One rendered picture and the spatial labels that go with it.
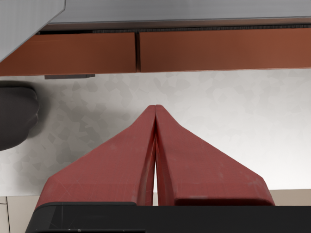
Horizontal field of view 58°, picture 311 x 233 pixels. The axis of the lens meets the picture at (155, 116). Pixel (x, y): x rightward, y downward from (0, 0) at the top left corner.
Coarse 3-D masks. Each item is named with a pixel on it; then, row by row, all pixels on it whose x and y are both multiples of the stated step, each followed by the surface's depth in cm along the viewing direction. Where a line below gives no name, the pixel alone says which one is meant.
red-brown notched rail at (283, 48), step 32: (128, 32) 28; (160, 32) 28; (192, 32) 28; (224, 32) 28; (256, 32) 28; (288, 32) 28; (0, 64) 28; (32, 64) 28; (64, 64) 28; (96, 64) 28; (128, 64) 28; (160, 64) 28; (192, 64) 28; (224, 64) 28; (256, 64) 28; (288, 64) 28
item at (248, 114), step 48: (48, 96) 43; (96, 96) 43; (144, 96) 43; (192, 96) 43; (240, 96) 44; (288, 96) 44; (48, 144) 45; (96, 144) 45; (240, 144) 45; (288, 144) 45; (0, 192) 46
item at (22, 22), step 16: (0, 0) 23; (16, 0) 23; (0, 16) 24; (16, 16) 24; (32, 16) 24; (48, 16) 24; (0, 32) 24; (16, 32) 24; (32, 32) 24; (0, 48) 24; (16, 48) 24
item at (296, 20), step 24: (48, 24) 24; (72, 24) 24; (96, 24) 25; (120, 24) 25; (144, 24) 25; (168, 24) 26; (192, 24) 26; (216, 24) 26; (240, 24) 27; (264, 24) 27; (288, 24) 28
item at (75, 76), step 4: (40, 32) 33; (44, 32) 33; (48, 32) 33; (52, 32) 33; (56, 32) 33; (60, 32) 33; (64, 32) 33; (68, 32) 33; (72, 32) 33; (76, 32) 33; (80, 32) 33; (84, 32) 33; (88, 32) 35; (92, 32) 37; (44, 76) 33; (48, 76) 33; (52, 76) 33; (56, 76) 33; (60, 76) 33; (64, 76) 33; (68, 76) 33; (72, 76) 33; (76, 76) 33; (80, 76) 33; (84, 76) 33; (88, 76) 35; (92, 76) 37
